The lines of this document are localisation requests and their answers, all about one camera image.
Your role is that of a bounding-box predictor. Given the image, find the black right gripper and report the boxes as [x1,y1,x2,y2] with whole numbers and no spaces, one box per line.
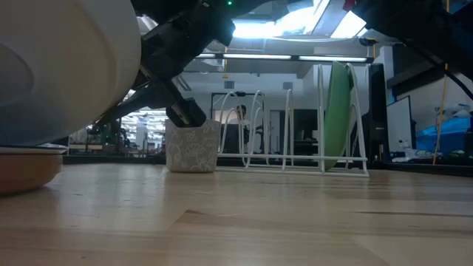
[92,2,237,129]

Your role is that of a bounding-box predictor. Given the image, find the white board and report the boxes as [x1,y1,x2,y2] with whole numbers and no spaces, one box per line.
[386,95,418,153]

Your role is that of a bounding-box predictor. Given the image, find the yellow cable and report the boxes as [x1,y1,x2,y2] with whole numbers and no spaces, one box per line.
[432,0,451,166]

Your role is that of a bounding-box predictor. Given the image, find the person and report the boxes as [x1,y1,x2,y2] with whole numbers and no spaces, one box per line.
[226,104,253,127]

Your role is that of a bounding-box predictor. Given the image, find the white ceramic plate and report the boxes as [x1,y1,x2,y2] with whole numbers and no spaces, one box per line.
[0,0,143,148]
[0,146,69,156]

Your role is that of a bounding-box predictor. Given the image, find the round wooden divided plate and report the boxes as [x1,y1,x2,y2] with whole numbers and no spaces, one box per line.
[0,154,64,196]

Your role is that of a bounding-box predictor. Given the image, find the dark background machine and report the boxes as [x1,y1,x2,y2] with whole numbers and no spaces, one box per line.
[88,118,123,148]

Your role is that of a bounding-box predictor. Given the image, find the green plate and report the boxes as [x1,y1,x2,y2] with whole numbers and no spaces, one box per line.
[324,61,355,171]

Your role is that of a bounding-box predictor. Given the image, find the black tall panel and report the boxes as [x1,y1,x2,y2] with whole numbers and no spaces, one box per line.
[368,62,388,164]

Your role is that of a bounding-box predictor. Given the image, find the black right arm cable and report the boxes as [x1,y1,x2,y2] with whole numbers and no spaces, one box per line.
[402,39,473,101]

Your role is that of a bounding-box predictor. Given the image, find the grey floral patterned cup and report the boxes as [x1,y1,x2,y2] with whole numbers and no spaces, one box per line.
[164,118,222,174]

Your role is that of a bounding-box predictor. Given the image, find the blue tarp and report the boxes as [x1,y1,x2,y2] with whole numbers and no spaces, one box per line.
[415,116,473,155]

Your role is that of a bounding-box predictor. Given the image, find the white wire dish rack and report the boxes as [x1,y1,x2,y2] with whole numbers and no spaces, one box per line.
[217,61,370,179]

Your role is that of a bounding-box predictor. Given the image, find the long ceiling light fixture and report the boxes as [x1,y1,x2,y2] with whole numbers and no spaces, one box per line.
[195,52,374,64]

